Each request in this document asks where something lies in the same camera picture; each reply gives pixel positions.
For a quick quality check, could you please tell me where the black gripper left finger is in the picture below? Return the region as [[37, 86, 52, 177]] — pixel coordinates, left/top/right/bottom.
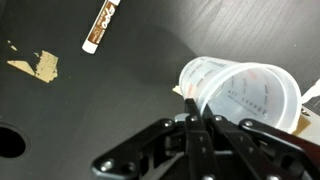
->
[[185, 99, 219, 180]]

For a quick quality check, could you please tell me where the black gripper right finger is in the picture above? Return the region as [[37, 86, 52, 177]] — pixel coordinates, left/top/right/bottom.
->
[[204, 106, 287, 180]]

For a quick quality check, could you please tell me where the clear plastic measuring cup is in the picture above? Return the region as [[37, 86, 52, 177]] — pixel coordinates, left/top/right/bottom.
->
[[179, 56, 302, 133]]

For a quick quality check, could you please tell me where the brown Expo marker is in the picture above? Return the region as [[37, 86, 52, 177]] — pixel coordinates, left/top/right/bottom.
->
[[82, 0, 121, 54]]

